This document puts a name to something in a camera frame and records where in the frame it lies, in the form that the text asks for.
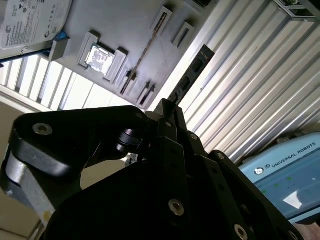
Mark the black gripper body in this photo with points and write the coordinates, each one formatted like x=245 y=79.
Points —
x=125 y=212

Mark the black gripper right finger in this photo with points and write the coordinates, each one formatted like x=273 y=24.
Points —
x=215 y=180

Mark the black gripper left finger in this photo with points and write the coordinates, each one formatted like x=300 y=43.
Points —
x=75 y=130

